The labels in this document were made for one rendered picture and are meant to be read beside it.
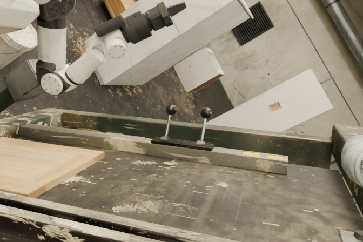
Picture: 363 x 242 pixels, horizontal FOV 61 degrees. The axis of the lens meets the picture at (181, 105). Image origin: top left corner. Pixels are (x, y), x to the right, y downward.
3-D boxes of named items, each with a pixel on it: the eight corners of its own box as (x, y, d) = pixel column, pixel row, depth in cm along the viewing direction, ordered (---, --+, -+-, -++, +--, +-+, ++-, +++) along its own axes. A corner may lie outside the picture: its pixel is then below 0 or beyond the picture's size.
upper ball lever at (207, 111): (195, 148, 99) (202, 109, 103) (207, 149, 98) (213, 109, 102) (193, 145, 96) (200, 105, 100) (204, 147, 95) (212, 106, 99)
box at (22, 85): (21, 77, 149) (46, 58, 143) (33, 99, 149) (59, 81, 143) (0, 79, 138) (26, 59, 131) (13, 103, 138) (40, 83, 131)
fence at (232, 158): (29, 133, 121) (28, 123, 120) (286, 168, 93) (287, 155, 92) (19, 136, 116) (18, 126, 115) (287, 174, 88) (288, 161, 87)
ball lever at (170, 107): (160, 143, 103) (168, 106, 107) (171, 145, 102) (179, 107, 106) (156, 140, 99) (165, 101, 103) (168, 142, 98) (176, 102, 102)
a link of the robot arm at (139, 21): (172, 20, 108) (141, 35, 109) (160, -6, 103) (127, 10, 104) (177, 32, 98) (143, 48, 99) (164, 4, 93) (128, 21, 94)
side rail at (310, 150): (71, 132, 145) (70, 109, 143) (327, 166, 113) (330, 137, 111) (62, 135, 140) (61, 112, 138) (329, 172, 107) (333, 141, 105)
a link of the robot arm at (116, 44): (145, 49, 102) (114, 64, 103) (138, 28, 107) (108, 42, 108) (130, 26, 92) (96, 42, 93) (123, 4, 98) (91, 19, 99)
